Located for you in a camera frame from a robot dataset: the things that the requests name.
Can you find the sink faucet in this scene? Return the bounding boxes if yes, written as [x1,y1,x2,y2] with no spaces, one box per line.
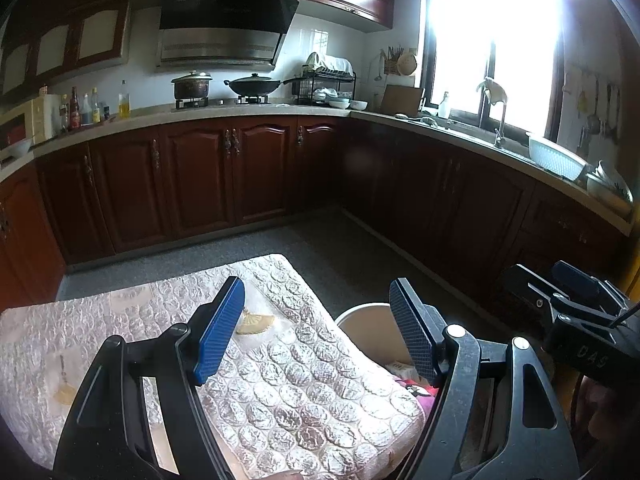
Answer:
[475,77,508,148]

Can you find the cream panel wall cabinets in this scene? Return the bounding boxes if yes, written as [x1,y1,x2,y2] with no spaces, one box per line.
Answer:
[0,0,133,98]

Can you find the kitchen window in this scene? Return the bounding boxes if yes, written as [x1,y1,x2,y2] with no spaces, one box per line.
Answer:
[422,0,566,141]

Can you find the metal stockpot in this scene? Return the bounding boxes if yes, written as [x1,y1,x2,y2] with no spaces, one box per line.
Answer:
[171,71,213,101]

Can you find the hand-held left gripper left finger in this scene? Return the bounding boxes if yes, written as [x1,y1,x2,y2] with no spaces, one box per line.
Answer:
[52,275,247,480]

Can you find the pink embossed tablecloth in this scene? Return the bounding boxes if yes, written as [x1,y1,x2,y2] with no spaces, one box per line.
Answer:
[0,254,426,480]

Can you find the wooden cutting board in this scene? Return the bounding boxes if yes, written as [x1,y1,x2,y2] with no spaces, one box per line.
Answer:
[381,85,425,117]

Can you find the pink red wrapper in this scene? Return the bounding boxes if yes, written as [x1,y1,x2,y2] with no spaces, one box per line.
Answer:
[400,379,441,402]

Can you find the white colander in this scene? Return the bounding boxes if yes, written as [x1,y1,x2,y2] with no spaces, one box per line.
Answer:
[526,132,588,181]

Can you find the black dish rack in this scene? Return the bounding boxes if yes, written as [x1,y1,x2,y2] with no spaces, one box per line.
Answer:
[291,52,357,106]

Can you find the hanging kitchen utensils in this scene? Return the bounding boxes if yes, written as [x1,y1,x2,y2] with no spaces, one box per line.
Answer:
[575,72,623,146]

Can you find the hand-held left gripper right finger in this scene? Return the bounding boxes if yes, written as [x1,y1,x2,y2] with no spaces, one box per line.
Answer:
[389,277,581,480]

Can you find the black wok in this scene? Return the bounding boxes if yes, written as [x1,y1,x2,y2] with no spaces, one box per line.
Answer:
[223,74,301,97]

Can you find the wooden base cabinets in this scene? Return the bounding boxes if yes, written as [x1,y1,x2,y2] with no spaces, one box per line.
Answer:
[0,112,636,311]

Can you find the range hood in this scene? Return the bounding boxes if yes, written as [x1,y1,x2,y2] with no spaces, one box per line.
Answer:
[157,0,300,71]

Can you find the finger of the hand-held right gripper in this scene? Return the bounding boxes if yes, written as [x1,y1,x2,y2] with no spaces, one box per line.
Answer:
[502,264,568,322]
[552,260,636,312]

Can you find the white round bin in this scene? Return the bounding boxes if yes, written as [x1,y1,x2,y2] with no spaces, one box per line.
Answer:
[334,302,443,401]

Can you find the cream microwave oven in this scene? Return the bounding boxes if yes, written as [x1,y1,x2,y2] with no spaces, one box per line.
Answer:
[0,110,36,163]

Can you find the stacked white dishes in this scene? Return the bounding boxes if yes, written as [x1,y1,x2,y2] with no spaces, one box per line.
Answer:
[585,160,633,216]

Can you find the cream plastic box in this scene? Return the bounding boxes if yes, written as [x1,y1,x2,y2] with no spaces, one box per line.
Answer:
[30,95,61,141]

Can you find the gas stove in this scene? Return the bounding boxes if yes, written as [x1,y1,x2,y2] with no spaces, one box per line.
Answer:
[172,95,273,111]

